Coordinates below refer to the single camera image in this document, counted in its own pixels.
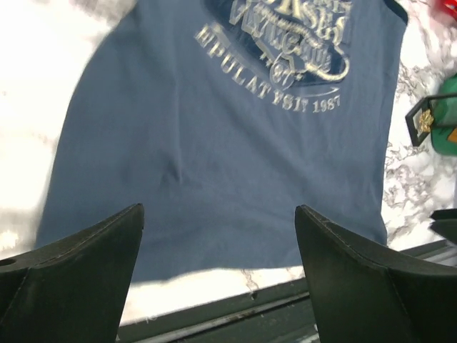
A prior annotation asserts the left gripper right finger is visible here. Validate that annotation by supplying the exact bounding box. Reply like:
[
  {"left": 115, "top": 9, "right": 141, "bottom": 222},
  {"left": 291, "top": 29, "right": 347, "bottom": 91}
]
[{"left": 295, "top": 206, "right": 456, "bottom": 342}]

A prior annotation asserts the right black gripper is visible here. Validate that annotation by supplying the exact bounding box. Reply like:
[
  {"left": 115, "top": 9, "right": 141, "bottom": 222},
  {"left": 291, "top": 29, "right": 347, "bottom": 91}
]
[{"left": 430, "top": 209, "right": 457, "bottom": 246}]

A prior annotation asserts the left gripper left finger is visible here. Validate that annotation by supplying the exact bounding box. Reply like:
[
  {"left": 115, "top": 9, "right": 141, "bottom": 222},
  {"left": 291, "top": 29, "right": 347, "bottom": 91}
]
[{"left": 1, "top": 204, "right": 144, "bottom": 343}]

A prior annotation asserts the blue printed tank top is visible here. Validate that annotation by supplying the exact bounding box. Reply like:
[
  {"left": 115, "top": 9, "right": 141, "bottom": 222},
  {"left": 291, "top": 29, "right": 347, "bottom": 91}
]
[{"left": 36, "top": 0, "right": 408, "bottom": 282}]

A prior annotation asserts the gold brooch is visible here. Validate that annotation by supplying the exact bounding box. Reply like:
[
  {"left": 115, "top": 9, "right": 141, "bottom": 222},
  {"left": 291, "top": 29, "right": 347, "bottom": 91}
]
[{"left": 418, "top": 109, "right": 434, "bottom": 133}]

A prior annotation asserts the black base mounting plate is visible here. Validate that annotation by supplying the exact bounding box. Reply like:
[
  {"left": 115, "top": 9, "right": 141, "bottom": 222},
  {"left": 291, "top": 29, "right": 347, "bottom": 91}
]
[{"left": 116, "top": 240, "right": 456, "bottom": 342}]

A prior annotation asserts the green plate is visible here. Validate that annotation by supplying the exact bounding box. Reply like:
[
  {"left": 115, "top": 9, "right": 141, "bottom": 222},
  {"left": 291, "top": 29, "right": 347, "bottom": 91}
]
[{"left": 430, "top": 73, "right": 457, "bottom": 156}]

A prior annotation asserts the red candy bag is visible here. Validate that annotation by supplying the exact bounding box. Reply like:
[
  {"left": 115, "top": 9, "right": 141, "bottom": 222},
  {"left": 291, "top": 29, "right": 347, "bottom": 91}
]
[{"left": 436, "top": 0, "right": 457, "bottom": 19}]

